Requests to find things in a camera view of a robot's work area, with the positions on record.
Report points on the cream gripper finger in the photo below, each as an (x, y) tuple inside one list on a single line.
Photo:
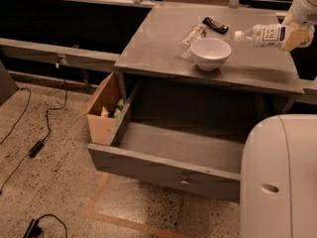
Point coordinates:
[(296, 37)]

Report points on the blue labelled plastic bottle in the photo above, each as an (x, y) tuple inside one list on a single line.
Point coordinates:
[(265, 36)]

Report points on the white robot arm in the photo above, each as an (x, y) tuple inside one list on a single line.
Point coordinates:
[(278, 187)]

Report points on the white ceramic bowl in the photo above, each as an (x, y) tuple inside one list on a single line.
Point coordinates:
[(209, 53)]

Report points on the grey counter cabinet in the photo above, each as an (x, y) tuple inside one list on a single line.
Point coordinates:
[(267, 74)]

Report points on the dark snack bar wrapper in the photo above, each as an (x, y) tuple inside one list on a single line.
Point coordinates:
[(215, 26)]

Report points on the open grey drawer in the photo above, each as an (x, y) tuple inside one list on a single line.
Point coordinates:
[(172, 131)]

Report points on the brass drawer knob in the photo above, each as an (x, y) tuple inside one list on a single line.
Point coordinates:
[(184, 183)]

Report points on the open cardboard box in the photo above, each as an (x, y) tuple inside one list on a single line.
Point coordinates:
[(108, 92)]

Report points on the items inside cardboard box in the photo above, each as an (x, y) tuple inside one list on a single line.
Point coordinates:
[(112, 111)]

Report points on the grey metal rail beam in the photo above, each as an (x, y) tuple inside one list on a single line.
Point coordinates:
[(74, 57)]

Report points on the black power adapter with cable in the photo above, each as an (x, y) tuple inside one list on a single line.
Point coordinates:
[(40, 143)]

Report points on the black plug with cable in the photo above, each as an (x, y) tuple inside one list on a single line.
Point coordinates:
[(34, 230)]

